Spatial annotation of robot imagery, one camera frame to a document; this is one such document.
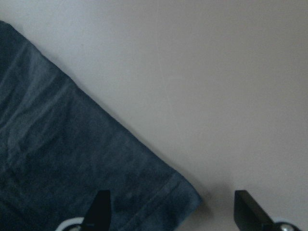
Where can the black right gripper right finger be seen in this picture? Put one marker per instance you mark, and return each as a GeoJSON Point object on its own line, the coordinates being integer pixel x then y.
{"type": "Point", "coordinates": [249, 215]}

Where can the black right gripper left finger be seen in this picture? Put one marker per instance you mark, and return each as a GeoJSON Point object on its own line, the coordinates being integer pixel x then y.
{"type": "Point", "coordinates": [98, 217]}

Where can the black printed t-shirt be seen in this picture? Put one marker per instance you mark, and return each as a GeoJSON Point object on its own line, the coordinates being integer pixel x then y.
{"type": "Point", "coordinates": [58, 148]}

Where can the brown table mat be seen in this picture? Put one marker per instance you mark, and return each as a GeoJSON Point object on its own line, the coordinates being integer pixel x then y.
{"type": "Point", "coordinates": [218, 89]}

